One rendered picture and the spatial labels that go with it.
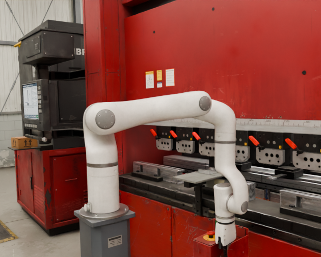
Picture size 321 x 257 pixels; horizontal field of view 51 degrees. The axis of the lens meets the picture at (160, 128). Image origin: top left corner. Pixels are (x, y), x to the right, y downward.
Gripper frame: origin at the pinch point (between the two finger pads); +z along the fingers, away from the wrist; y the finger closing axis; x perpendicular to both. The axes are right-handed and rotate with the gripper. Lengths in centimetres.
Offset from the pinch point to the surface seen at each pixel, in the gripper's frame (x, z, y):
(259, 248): 2.3, 6.3, -22.6
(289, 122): 12, -54, -38
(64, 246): -221, 76, -24
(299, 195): 17.1, -19.6, -36.3
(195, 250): -13.5, 0.3, 6.3
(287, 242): 16.7, -0.7, -23.4
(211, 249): -4.5, -2.7, 5.6
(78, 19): -673, -253, -340
